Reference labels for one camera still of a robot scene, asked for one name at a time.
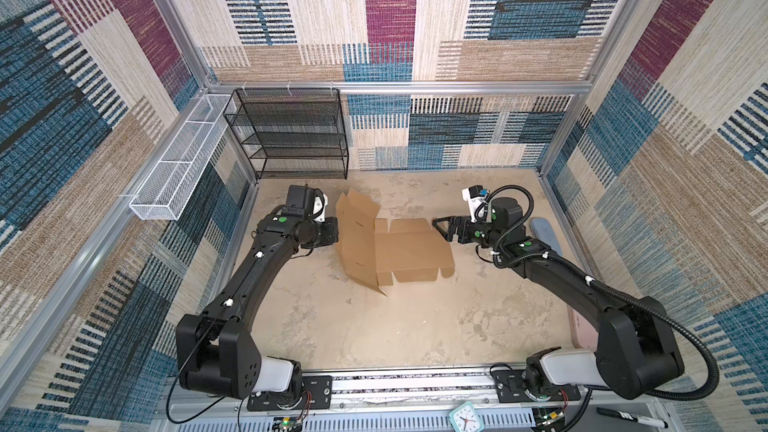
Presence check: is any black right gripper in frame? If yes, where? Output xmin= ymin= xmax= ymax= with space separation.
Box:
xmin=432 ymin=214 xmax=504 ymax=249

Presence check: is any brown cardboard box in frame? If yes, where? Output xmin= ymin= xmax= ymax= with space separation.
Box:
xmin=336 ymin=189 xmax=455 ymax=293

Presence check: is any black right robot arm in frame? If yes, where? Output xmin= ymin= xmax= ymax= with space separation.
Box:
xmin=432 ymin=198 xmax=685 ymax=399

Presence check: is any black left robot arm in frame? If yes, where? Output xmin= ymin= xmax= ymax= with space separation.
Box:
xmin=175 ymin=185 xmax=339 ymax=402

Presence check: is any blue-grey glasses case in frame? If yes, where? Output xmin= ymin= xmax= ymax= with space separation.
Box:
xmin=530 ymin=217 xmax=562 ymax=255

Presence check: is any pink flat case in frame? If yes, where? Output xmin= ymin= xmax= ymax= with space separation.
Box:
xmin=568 ymin=308 xmax=598 ymax=349

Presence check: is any small teal alarm clock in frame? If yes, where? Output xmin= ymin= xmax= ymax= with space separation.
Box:
xmin=449 ymin=401 xmax=485 ymax=432

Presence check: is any black marker pen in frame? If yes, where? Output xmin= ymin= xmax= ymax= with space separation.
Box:
xmin=596 ymin=407 xmax=669 ymax=429

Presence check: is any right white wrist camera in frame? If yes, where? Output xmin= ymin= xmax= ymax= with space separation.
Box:
xmin=462 ymin=185 xmax=489 ymax=222

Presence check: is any black wire shelf rack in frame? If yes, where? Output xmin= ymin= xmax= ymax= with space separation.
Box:
xmin=223 ymin=88 xmax=350 ymax=179

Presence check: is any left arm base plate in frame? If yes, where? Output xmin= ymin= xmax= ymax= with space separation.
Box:
xmin=246 ymin=375 xmax=333 ymax=412

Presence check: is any white wire mesh basket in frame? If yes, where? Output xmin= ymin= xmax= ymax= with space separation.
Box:
xmin=129 ymin=94 xmax=229 ymax=221

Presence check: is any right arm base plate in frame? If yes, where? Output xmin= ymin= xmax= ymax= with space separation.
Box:
xmin=489 ymin=363 xmax=582 ymax=404

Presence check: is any black corrugated cable conduit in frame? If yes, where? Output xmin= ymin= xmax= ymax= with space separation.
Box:
xmin=487 ymin=184 xmax=720 ymax=402

